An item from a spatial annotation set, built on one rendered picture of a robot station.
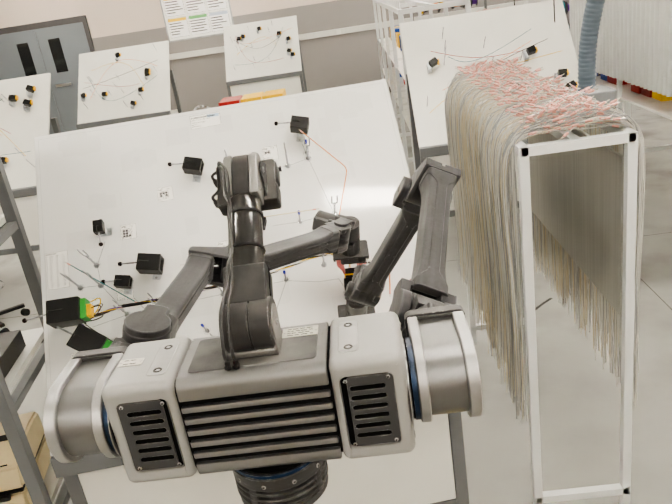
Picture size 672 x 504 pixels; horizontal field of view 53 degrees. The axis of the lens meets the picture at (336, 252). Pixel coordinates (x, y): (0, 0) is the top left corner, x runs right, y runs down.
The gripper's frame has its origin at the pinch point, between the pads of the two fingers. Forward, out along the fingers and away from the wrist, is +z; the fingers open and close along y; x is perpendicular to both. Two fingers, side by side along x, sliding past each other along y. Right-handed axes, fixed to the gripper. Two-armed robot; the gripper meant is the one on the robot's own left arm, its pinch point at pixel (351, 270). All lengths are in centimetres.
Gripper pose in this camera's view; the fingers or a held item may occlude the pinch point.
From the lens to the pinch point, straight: 196.3
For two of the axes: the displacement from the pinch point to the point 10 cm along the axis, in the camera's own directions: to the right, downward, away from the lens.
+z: 0.4, 6.9, 7.2
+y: -10.0, 0.9, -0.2
